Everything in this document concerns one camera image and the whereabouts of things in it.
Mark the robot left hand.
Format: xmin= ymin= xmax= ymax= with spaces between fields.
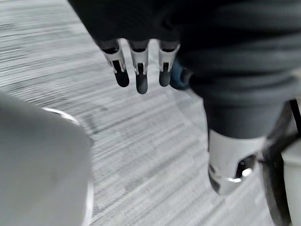
xmin=68 ymin=0 xmax=301 ymax=196

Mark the black metal frame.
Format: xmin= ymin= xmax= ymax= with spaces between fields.
xmin=258 ymin=98 xmax=301 ymax=226

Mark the white furniture panel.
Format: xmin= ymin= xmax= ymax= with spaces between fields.
xmin=281 ymin=138 xmax=301 ymax=226

